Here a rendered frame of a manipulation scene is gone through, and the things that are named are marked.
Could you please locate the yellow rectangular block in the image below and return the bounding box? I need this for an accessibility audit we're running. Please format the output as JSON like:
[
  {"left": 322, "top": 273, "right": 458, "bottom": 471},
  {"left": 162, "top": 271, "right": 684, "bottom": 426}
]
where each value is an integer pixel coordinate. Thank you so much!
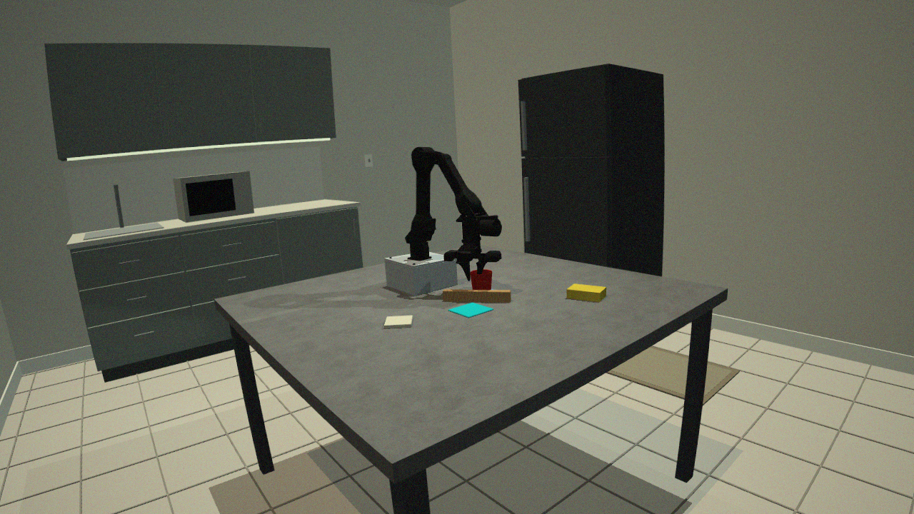
[{"left": 567, "top": 283, "right": 606, "bottom": 303}]

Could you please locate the tan wooden plank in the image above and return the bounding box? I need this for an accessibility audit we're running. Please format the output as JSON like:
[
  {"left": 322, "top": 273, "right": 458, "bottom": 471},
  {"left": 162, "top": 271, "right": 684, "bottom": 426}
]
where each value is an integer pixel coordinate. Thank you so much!
[{"left": 443, "top": 289, "right": 511, "bottom": 303}]

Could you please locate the red cup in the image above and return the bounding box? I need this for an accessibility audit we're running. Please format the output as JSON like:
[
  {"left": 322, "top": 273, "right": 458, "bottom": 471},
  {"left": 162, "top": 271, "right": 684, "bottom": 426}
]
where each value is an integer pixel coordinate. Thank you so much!
[{"left": 470, "top": 269, "right": 492, "bottom": 290}]

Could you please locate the cream flat square tile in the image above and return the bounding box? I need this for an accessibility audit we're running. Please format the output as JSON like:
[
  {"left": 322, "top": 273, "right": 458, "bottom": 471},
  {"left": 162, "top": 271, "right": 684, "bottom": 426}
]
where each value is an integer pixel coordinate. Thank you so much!
[{"left": 384, "top": 316, "right": 413, "bottom": 329}]

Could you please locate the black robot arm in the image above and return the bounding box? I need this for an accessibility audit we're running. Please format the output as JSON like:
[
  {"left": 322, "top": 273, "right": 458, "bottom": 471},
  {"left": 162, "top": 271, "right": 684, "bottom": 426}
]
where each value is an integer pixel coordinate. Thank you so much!
[{"left": 405, "top": 147, "right": 502, "bottom": 261}]

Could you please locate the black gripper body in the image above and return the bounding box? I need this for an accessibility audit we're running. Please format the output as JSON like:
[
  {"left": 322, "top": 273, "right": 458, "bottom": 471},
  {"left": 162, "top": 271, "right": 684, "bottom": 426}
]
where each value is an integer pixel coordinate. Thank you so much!
[{"left": 443, "top": 235, "right": 501, "bottom": 262}]

